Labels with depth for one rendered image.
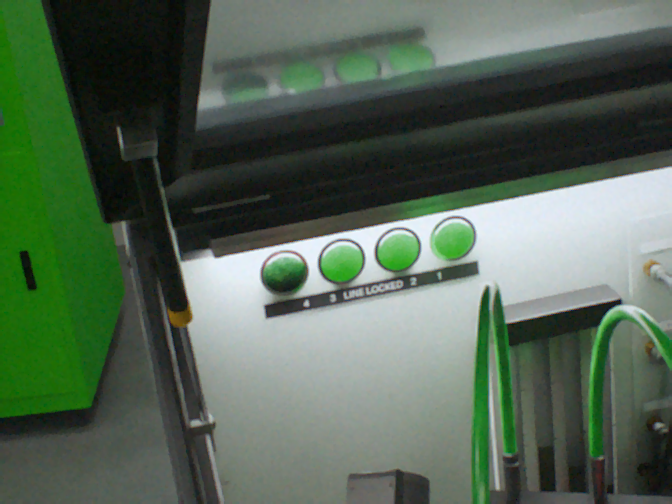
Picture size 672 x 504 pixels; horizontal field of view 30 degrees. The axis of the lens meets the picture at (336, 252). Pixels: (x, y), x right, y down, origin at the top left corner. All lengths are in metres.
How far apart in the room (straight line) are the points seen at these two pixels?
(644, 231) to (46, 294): 2.49
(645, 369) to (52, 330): 2.47
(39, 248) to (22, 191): 0.17
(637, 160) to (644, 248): 0.12
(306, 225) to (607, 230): 0.34
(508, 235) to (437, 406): 0.21
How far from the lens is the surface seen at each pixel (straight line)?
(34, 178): 3.52
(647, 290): 1.42
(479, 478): 0.98
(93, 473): 3.65
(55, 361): 3.75
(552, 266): 1.37
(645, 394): 1.48
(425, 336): 1.35
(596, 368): 1.27
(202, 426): 1.16
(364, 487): 0.88
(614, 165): 1.32
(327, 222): 1.23
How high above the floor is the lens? 1.90
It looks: 24 degrees down
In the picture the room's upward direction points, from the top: 7 degrees counter-clockwise
